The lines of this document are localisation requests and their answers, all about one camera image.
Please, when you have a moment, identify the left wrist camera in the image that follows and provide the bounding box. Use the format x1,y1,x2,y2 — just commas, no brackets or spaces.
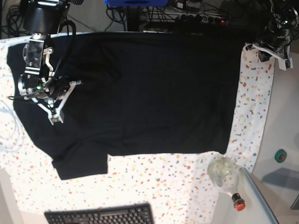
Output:
278,58,293,71

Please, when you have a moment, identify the terrazzo patterned tablecloth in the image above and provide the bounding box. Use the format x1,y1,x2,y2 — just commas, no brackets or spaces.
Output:
0,37,275,224

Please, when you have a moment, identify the silver metal bar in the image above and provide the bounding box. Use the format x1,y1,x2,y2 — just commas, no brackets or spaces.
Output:
240,168,279,224

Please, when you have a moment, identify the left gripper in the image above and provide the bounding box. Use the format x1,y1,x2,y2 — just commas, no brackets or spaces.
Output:
245,28,291,62

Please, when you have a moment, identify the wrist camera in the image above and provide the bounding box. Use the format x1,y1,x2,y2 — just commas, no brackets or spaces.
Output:
278,58,293,71
48,112,64,125

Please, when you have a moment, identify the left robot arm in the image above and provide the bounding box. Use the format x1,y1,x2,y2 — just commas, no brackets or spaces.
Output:
245,0,299,70

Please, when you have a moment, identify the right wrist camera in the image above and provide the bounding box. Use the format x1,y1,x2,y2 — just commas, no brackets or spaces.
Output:
48,112,64,125

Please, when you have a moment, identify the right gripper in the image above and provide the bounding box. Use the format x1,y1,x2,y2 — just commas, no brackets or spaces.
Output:
31,76,82,117

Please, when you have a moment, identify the blue box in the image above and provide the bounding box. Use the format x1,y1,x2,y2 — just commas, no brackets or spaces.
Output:
104,0,177,7

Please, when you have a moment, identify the clear bottle with orange cap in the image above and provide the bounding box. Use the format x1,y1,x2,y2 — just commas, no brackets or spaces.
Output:
207,154,246,211

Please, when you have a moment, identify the black computer keyboard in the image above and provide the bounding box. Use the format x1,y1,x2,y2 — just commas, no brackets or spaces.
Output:
44,203,155,224

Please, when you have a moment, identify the white coiled cable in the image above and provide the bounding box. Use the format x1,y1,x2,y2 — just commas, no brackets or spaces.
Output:
0,99,25,152

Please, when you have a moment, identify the green tape roll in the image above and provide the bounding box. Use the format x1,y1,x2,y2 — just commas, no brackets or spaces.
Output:
274,149,287,163

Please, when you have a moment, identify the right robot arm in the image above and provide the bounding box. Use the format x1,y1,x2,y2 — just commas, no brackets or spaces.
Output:
18,0,83,123

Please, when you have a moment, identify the black t-shirt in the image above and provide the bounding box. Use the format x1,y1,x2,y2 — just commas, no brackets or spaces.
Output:
13,33,244,180

